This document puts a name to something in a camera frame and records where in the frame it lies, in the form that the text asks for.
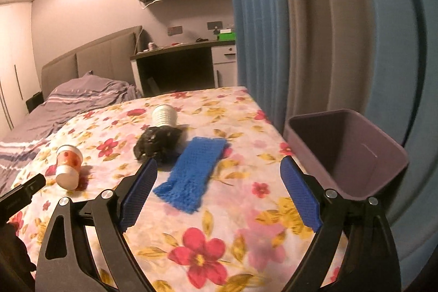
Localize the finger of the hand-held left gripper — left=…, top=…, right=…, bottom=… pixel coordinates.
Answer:
left=0, top=175, right=46, bottom=215

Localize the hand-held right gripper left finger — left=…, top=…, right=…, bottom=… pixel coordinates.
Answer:
left=36, top=158, right=159, bottom=292

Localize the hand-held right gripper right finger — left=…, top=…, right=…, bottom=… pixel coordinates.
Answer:
left=280, top=156, right=401, bottom=292

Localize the orange and white paper cup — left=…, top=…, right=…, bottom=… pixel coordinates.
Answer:
left=55, top=145, right=83, bottom=190

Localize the blue knitted cloth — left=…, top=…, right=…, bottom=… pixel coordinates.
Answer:
left=152, top=136, right=230, bottom=214

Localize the purple plastic bin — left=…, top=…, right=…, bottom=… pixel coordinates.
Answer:
left=285, top=109, right=409, bottom=200

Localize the white ribbed paper cup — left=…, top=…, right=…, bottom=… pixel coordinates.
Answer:
left=151, top=104, right=178, bottom=128

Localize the floral tablecloth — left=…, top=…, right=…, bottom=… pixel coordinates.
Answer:
left=7, top=86, right=346, bottom=292

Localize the black bedside object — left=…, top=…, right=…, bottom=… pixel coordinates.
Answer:
left=25, top=92, right=43, bottom=114

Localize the bed with grey bedding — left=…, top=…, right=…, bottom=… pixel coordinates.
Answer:
left=0, top=70, right=141, bottom=197

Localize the white wardrobe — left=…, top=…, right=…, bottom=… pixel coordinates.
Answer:
left=0, top=1, right=35, bottom=133

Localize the grey padded headboard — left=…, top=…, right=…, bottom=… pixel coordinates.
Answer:
left=41, top=26, right=143, bottom=101

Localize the white drawer cabinet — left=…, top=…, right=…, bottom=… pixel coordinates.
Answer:
left=211, top=45, right=238, bottom=89

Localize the dark wooden desk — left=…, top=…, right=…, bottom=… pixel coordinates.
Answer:
left=130, top=40, right=237, bottom=97

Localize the blue and grey curtain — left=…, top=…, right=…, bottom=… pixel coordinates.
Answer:
left=222, top=0, right=438, bottom=245

